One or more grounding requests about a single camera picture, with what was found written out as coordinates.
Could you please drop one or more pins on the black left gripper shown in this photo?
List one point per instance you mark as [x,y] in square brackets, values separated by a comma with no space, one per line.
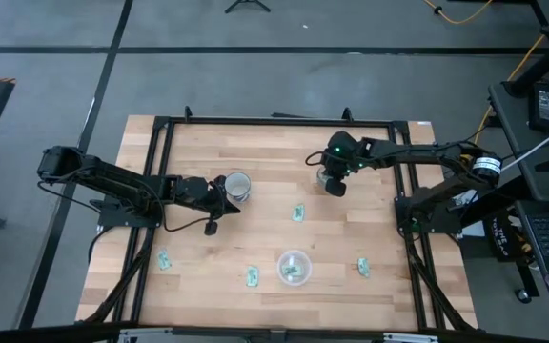
[196,190]

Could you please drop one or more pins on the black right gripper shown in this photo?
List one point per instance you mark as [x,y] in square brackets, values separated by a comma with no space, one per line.
[346,159]

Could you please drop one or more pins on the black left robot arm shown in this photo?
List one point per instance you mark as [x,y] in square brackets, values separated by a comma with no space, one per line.
[112,183]

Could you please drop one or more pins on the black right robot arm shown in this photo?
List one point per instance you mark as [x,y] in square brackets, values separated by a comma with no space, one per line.
[417,152]

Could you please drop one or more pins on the blue white floral mug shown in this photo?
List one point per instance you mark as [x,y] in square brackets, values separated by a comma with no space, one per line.
[238,183]

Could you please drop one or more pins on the clear drinking glass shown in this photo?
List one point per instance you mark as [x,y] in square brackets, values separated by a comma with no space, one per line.
[321,178]

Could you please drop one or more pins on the clear round plastic container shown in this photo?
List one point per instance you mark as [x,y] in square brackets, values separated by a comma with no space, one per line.
[303,259]

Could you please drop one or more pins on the black printed tote bag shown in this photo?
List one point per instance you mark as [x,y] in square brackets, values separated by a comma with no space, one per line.
[501,236]

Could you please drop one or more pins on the black tripod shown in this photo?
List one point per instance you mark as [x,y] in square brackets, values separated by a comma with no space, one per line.
[246,2]

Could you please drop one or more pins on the black power adapter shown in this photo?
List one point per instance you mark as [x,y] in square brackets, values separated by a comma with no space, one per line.
[546,107]

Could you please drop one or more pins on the black stand leg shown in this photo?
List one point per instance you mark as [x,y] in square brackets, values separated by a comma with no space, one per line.
[541,64]

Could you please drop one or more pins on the black caster wheel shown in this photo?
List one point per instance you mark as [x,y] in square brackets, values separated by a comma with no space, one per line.
[523,296]

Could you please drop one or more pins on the black aluminium table frame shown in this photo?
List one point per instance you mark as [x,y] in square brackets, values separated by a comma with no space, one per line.
[279,121]

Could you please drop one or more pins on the silver metal bracket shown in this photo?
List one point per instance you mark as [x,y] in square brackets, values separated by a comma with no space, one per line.
[146,333]
[410,338]

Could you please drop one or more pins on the black frame crossbeam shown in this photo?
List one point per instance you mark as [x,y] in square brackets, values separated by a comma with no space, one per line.
[41,336]

